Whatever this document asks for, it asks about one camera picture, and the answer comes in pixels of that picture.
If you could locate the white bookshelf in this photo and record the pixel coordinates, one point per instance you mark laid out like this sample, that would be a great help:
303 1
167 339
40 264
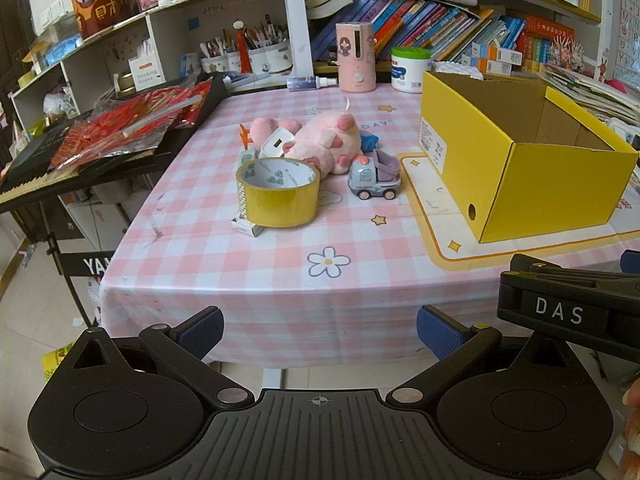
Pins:
295 20

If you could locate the orange white small carton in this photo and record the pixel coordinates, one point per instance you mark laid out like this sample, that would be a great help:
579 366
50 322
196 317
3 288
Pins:
497 52
490 66

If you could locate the white box red label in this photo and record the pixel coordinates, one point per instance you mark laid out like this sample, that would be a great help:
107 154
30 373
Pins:
147 72

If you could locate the small blue toy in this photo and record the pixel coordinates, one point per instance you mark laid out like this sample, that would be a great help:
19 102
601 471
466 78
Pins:
369 141

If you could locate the red boxed book set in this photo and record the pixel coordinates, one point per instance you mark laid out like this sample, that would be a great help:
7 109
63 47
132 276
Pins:
542 35

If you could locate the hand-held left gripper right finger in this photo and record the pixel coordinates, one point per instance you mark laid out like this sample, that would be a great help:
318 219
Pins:
440 332

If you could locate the row of colourful books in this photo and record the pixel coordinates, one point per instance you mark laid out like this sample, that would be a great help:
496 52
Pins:
420 22

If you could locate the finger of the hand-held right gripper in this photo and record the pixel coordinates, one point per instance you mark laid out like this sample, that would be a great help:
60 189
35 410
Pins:
550 271
632 261

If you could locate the pastel toy dump truck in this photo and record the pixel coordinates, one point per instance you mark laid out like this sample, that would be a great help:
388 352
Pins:
372 175

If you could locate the white desk pen organizer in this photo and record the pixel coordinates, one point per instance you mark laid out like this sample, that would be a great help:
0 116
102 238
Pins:
270 57

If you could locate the small pink plush ball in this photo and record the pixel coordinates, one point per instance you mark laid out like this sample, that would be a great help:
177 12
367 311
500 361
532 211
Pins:
265 127

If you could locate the black electronic keyboard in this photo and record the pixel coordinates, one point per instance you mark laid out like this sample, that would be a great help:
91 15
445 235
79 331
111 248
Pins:
30 170

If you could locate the colourful patterned box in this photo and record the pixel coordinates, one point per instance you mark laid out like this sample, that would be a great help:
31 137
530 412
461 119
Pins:
567 52

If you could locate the red hanging ornament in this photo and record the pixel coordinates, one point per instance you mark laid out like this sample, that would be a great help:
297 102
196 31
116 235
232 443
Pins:
241 42

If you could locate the white quilted purse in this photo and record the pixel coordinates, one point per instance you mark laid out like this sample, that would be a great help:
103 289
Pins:
455 69

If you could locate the yellow cardboard box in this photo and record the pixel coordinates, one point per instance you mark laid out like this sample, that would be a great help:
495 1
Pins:
550 190

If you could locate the small spray bottle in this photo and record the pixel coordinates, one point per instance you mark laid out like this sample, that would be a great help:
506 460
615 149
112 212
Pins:
307 83

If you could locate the white charger plug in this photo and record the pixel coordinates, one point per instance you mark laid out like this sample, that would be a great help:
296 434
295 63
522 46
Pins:
275 145

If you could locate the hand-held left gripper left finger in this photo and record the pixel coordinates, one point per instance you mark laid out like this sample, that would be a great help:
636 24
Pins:
202 332

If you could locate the pink plush pig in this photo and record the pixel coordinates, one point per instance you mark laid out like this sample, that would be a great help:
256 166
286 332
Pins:
320 140

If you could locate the person's right hand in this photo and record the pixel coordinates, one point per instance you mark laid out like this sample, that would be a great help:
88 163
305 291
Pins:
634 435

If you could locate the small mint green gadget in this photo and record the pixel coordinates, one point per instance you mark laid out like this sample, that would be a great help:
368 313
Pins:
249 157

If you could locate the black keyboard stand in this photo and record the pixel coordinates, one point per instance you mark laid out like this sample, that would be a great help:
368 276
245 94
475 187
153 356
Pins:
75 265

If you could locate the pink cartoon dispenser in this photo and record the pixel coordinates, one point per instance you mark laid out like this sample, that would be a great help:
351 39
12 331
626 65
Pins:
356 60

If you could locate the yellow green package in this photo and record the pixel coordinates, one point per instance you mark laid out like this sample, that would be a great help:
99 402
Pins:
56 365

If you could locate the yellow tape roll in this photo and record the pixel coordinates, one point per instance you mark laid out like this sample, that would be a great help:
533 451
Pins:
280 210

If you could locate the stack of paper booklets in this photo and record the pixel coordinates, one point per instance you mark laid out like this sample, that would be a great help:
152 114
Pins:
590 92

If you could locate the white can green lid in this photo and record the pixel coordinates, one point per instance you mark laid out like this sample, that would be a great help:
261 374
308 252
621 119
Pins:
411 72

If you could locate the small white box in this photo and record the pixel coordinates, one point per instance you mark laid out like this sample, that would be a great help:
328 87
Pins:
247 227

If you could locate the yellow bordered placemat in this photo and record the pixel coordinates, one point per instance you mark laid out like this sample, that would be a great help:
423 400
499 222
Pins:
435 220

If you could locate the bag of red packets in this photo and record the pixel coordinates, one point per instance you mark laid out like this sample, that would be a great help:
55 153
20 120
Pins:
125 125

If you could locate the alphabet wall poster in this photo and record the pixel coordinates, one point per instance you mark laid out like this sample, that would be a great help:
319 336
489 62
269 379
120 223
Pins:
626 30

